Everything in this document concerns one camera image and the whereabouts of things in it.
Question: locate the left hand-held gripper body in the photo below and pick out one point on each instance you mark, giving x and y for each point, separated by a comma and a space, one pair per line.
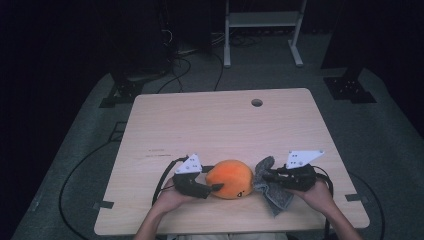
190, 165

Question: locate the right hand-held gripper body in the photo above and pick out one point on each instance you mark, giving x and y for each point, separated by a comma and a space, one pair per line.
301, 178

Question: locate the orange plush toy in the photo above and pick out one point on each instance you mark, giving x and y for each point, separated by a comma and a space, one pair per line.
230, 176

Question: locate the grey cloth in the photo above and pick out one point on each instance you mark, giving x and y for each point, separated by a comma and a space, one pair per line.
276, 200

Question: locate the person's right hand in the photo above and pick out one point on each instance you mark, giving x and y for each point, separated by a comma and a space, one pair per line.
318, 196

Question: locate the person's left hand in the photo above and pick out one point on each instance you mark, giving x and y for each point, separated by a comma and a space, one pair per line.
171, 200

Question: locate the grey tape strip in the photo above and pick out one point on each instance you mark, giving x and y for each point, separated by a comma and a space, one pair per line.
356, 198
104, 204

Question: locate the black stand base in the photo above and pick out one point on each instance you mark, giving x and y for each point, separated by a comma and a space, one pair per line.
350, 90
121, 95

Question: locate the white metal stand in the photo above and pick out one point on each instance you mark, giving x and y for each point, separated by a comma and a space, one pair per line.
261, 19

